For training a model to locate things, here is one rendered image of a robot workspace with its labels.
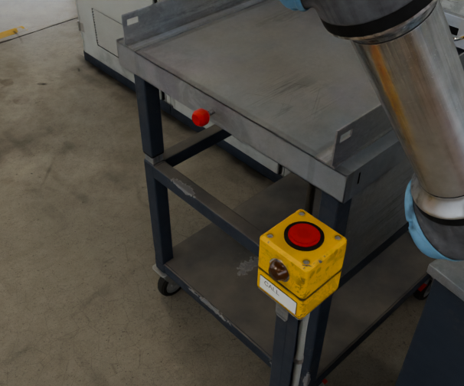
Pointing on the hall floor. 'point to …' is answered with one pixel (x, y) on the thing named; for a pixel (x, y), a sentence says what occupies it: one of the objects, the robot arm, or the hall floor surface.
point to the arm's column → (447, 344)
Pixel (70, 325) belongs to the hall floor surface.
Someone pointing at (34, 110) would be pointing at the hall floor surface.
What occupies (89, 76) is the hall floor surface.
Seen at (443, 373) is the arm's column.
